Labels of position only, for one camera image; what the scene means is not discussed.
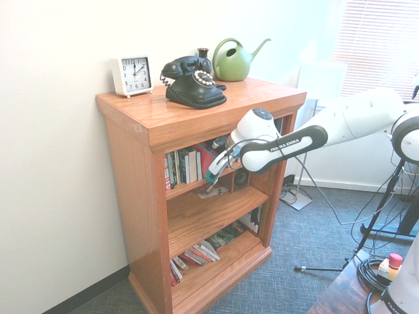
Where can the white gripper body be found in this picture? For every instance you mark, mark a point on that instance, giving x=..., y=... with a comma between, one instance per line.
x=218, y=165

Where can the teal Song of Achilles book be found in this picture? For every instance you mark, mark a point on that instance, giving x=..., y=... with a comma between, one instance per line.
x=205, y=157

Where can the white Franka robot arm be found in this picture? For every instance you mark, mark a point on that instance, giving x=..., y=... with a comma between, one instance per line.
x=289, y=145

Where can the round black speaker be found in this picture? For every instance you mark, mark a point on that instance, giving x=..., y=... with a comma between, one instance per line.
x=242, y=178

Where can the small loose papers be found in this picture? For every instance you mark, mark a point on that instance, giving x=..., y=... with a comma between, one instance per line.
x=212, y=192

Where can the thin paperback book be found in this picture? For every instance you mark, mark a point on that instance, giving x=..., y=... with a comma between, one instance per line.
x=176, y=167

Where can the red white spine book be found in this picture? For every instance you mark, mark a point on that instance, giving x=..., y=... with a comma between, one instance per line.
x=168, y=171

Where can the wooden bookshelf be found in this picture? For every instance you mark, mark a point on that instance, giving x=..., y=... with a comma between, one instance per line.
x=183, y=117

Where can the white book black figures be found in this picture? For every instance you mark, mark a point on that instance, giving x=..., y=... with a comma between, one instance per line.
x=253, y=220

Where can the dark green book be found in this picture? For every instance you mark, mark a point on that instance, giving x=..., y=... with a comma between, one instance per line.
x=278, y=126

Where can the camouflage cover book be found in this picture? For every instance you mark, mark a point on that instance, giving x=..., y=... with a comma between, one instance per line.
x=226, y=237

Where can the black rotary telephone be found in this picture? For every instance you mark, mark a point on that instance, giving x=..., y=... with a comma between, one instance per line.
x=193, y=91

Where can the red cover leaning book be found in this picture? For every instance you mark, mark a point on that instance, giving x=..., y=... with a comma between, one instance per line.
x=196, y=256

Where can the green plastic watering can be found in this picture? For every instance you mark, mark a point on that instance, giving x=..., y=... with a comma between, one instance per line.
x=230, y=67

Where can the dark glossy vase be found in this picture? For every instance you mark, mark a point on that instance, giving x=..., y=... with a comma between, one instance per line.
x=203, y=53

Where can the red white leaning book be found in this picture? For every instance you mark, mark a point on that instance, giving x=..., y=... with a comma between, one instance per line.
x=175, y=274

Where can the white square alarm clock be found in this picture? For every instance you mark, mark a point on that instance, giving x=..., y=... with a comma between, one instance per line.
x=134, y=74

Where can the white floor lamp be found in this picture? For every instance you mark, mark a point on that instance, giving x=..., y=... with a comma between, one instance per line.
x=322, y=80

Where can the black tripod stand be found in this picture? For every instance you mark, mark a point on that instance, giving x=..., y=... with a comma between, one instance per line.
x=387, y=193

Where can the white window blinds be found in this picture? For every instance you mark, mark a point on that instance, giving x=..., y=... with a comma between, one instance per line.
x=376, y=45

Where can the yellow emergency stop button box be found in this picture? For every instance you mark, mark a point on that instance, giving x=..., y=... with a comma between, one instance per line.
x=391, y=266

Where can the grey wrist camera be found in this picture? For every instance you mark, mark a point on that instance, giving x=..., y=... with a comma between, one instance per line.
x=220, y=143

